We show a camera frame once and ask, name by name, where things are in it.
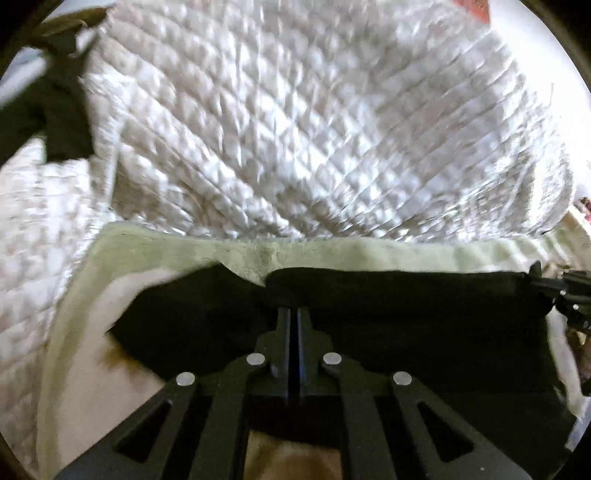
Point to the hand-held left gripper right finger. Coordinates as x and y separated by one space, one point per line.
304 350

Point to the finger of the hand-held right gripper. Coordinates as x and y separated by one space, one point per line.
547 282

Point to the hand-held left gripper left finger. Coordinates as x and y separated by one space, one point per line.
284 350

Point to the black pants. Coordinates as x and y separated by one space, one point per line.
415 314

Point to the floral fleece blanket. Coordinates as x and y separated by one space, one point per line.
323 254

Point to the quilted floral bedspread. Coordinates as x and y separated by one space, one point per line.
300 115

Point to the quilted floral pillow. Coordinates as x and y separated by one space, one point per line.
41 207

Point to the red object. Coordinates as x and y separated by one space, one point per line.
473 9

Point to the dark crumpled garment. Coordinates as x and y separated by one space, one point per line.
60 120

